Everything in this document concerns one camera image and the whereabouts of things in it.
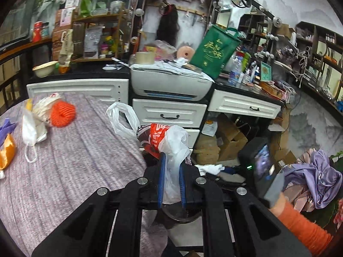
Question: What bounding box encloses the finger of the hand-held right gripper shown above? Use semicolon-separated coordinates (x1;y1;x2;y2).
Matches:
214;173;252;187

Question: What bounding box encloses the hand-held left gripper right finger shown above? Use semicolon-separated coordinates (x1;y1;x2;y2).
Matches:
179;164;312;257

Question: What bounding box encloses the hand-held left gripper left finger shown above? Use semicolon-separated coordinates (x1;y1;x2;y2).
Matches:
32;152;167;257

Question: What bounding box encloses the dark brown trash bin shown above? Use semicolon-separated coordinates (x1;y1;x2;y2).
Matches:
161;202;203;229

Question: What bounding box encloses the plain white plastic bag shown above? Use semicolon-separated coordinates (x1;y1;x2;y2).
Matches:
158;124;192;204

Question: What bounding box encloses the red printed plastic bag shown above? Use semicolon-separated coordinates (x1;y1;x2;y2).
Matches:
137;123;172;159

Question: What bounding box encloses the white plastic bag with handles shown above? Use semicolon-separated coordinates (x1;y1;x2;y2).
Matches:
106;102;141;141

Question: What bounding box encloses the orange foam net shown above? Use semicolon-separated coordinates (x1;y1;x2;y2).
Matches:
50;102;77;128

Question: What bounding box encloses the white foam net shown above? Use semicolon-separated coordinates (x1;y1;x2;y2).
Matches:
32;92;63;126

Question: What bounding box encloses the orange satin cloth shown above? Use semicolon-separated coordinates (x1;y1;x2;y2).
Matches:
0;133;18;178

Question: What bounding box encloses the purple wrapper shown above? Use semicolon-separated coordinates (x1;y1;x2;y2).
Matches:
0;118;17;146

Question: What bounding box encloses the person's right forearm orange sleeve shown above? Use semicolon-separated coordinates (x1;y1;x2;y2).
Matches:
269;193;334;257

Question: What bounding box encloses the white rag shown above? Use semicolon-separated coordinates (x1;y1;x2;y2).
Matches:
197;163;226;176

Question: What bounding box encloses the open cardboard box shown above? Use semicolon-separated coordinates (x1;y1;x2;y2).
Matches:
216;112;248;161

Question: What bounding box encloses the burlap sack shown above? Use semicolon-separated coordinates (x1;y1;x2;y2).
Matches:
193;134;221;165

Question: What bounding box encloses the white drawer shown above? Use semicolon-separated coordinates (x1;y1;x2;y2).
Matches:
185;128;201;149
132;99;208;128
26;79;129;106
208;89;282;120

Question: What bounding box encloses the purple satin cloth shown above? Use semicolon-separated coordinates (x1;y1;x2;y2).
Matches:
284;149;343;211

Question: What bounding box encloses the carved wooden box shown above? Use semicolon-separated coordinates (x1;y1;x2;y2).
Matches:
259;81;288;99

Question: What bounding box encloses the purple striped tablecloth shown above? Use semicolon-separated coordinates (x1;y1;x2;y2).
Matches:
0;92;168;257

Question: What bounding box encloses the clear water bottle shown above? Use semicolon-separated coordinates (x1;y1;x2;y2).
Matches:
228;55;243;86

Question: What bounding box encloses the white printer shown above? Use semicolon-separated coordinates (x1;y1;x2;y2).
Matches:
129;63;216;102

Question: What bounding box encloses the green bottle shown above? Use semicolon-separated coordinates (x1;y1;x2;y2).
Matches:
242;52;251;73

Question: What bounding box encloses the green tote bag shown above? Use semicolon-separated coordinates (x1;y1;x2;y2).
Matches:
190;24;242;79

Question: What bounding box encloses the beige tape roll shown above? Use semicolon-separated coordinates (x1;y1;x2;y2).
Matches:
135;51;156;65

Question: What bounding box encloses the pink plastic bag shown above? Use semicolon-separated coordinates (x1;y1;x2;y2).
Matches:
145;40;177;61

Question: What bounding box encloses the vanity mirror with bulbs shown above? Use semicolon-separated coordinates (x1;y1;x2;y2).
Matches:
209;0;282;67

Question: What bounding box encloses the wooden shelf rack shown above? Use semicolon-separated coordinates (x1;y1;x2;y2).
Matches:
71;4;129;62

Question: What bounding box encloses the black hanging wig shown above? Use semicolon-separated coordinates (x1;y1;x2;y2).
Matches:
156;4;179;46

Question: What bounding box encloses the cream bowl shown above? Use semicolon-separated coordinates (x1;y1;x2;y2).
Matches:
32;61;58;78

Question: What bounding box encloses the beige paper bag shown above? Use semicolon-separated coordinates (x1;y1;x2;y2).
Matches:
57;29;74;66

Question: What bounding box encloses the wooden railing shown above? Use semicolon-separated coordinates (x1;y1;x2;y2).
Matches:
0;37;53;108

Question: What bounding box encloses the red can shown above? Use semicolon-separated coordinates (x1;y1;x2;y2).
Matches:
33;21;43;42

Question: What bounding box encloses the teal picture frame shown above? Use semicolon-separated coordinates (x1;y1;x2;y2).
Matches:
259;61;273;82

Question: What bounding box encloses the dark wall shelf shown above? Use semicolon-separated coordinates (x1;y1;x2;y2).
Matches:
295;21;343;105

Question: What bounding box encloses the pink foam ring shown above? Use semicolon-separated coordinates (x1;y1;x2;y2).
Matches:
176;45;195;59

